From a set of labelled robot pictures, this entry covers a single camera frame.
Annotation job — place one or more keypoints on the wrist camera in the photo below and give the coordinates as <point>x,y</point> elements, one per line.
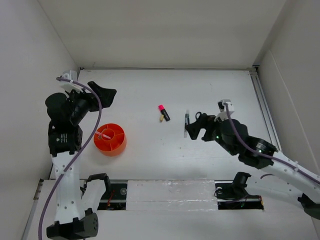
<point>67,81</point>
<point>226,108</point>

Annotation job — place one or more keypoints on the aluminium rail right side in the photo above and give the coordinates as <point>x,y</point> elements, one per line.
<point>270,126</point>

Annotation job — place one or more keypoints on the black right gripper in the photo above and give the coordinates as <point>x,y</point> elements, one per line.
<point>194,127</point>

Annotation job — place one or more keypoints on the orange round divided container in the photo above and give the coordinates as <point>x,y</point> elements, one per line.
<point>111,147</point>

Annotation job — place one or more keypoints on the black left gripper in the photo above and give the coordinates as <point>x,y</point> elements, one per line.
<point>106,95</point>

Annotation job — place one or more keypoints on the pink black highlighter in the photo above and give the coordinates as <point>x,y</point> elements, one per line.
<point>164,112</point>

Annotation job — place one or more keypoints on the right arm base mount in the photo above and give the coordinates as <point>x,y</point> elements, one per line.
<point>227,199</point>

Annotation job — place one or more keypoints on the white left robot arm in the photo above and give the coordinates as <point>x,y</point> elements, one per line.
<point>76,206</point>

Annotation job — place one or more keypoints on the tan eraser block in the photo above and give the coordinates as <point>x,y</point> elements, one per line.
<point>161,118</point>

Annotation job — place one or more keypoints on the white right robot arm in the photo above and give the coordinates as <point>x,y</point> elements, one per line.
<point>299,186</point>

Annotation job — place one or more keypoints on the black handled scissors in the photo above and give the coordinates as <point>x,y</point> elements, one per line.
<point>198,115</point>

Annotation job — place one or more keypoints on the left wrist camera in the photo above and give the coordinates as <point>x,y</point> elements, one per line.
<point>67,81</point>

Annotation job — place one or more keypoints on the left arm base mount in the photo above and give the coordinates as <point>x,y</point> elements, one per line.
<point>116,199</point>

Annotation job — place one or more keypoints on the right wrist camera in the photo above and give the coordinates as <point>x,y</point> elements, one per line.
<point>226,108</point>

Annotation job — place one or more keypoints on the green black pen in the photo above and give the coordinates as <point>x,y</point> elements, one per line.
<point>186,122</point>

